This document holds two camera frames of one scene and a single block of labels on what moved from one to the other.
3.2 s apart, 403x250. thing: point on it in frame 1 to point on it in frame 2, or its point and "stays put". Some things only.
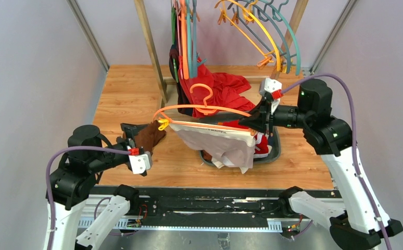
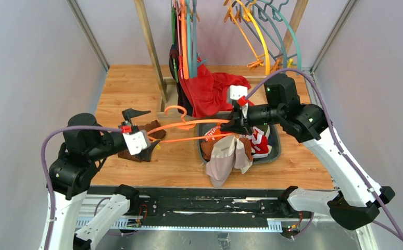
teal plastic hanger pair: [193, 57] stays put
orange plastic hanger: [182, 17] stays put
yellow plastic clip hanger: [240, 30] to [265, 49]
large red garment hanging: [210, 92] stays put
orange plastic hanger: [204, 109] to [189, 125]
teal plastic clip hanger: [297, 45] stays put
